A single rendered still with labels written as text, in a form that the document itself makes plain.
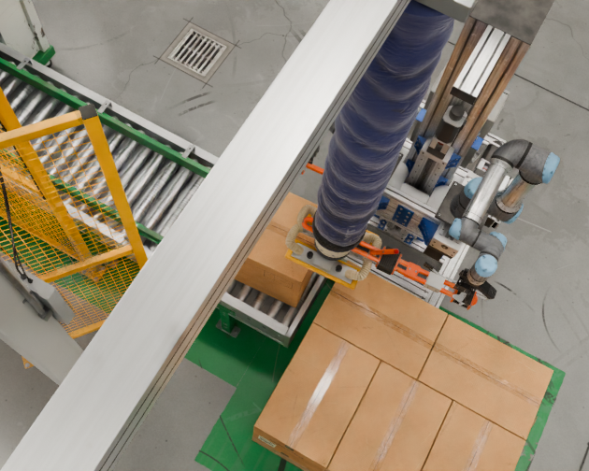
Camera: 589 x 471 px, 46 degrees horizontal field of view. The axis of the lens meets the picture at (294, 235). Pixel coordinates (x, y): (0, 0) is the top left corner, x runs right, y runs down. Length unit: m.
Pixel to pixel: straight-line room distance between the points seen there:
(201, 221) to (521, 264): 3.71
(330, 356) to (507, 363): 0.91
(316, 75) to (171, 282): 0.41
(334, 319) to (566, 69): 2.79
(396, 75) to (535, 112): 3.39
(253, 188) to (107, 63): 4.06
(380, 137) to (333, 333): 1.68
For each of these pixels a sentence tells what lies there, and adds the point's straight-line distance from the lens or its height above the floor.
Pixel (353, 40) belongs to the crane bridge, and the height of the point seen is 3.05.
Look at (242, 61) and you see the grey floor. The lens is 4.98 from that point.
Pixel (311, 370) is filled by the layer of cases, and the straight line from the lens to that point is 3.51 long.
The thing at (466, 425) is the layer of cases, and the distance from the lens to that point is 3.62.
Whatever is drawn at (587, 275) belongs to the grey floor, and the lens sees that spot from 4.74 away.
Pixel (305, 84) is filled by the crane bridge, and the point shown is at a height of 3.05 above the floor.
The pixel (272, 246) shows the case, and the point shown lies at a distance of 3.26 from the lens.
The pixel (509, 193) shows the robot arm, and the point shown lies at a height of 1.38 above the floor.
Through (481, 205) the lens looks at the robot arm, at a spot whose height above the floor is 1.59.
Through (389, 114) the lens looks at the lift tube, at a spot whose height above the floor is 2.35.
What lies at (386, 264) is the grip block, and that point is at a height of 1.25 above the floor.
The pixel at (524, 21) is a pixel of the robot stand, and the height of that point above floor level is 2.03.
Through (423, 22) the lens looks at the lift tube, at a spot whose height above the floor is 2.73.
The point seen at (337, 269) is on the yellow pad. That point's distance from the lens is 3.03.
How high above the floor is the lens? 3.96
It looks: 66 degrees down
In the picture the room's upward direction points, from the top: 10 degrees clockwise
